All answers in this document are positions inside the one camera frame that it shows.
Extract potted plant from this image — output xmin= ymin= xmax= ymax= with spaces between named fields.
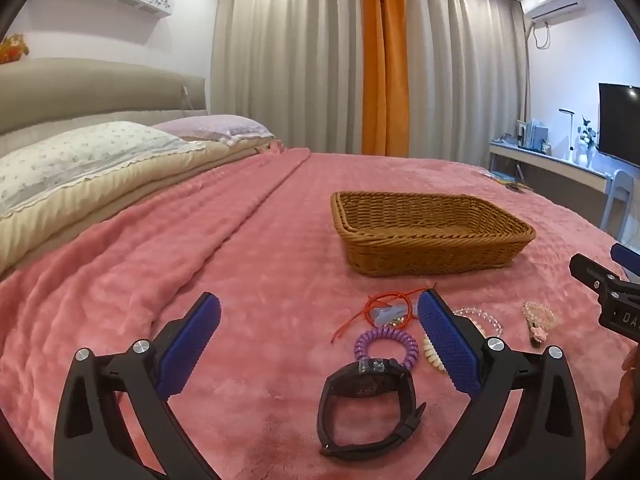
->
xmin=575 ymin=116 xmax=598 ymax=166

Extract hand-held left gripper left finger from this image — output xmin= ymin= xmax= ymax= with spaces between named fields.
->
xmin=52 ymin=291 xmax=222 ymax=480

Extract orange plush toy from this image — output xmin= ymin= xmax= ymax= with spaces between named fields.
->
xmin=0 ymin=32 xmax=30 ymax=65

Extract light blue hair clip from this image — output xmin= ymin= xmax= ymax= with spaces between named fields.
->
xmin=372 ymin=305 xmax=408 ymax=328

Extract lilac pillow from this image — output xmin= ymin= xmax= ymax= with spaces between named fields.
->
xmin=150 ymin=115 xmax=276 ymax=148

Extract grey curtain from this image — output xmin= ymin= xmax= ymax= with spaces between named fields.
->
xmin=210 ymin=0 xmax=371 ymax=153
xmin=382 ymin=0 xmax=528 ymax=166

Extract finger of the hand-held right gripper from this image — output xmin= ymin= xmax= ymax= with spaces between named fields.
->
xmin=611 ymin=243 xmax=640 ymax=281
xmin=570 ymin=254 xmax=632 ymax=306

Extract air conditioner cable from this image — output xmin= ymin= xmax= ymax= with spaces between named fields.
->
xmin=529 ymin=19 xmax=552 ymax=52

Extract beige padded headboard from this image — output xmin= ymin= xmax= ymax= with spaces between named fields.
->
xmin=0 ymin=56 xmax=208 ymax=136

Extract beige folded quilt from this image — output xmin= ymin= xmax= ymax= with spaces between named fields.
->
xmin=0 ymin=140 xmax=261 ymax=281

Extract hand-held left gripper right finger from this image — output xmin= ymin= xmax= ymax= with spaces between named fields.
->
xmin=416 ymin=287 xmax=587 ymax=480

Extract person's right hand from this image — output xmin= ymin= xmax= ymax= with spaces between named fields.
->
xmin=604 ymin=347 xmax=640 ymax=450

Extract white floral pillow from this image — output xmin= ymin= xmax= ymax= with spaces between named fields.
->
xmin=0 ymin=121 xmax=206 ymax=218

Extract white chair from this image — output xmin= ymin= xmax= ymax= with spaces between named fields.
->
xmin=600 ymin=170 xmax=636 ymax=241

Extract orange curtain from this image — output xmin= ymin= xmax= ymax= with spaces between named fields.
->
xmin=359 ymin=0 xmax=412 ymax=158

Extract brown wicker basket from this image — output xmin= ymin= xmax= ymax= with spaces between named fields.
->
xmin=330 ymin=191 xmax=537 ymax=277

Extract red string bracelet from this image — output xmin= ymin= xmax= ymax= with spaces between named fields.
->
xmin=330 ymin=287 xmax=436 ymax=346

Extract clear bead bracelet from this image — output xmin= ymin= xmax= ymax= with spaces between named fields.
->
xmin=452 ymin=306 xmax=502 ymax=336

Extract purple spiral hair tie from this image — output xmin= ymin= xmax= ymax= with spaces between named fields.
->
xmin=354 ymin=329 xmax=418 ymax=367

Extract row of books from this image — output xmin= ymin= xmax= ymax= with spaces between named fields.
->
xmin=515 ymin=119 xmax=551 ymax=153

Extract white desk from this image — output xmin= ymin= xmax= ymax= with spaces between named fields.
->
xmin=487 ymin=137 xmax=621 ymax=196

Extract pink fleece blanket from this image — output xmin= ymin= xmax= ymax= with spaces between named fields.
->
xmin=0 ymin=147 xmax=640 ymax=480

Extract black wrist watch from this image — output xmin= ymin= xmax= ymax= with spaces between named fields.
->
xmin=318 ymin=357 xmax=427 ymax=457

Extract white shell bracelet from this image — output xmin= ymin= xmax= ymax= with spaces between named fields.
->
xmin=422 ymin=330 xmax=453 ymax=376

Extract black television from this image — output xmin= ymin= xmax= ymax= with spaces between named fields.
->
xmin=597 ymin=82 xmax=640 ymax=168

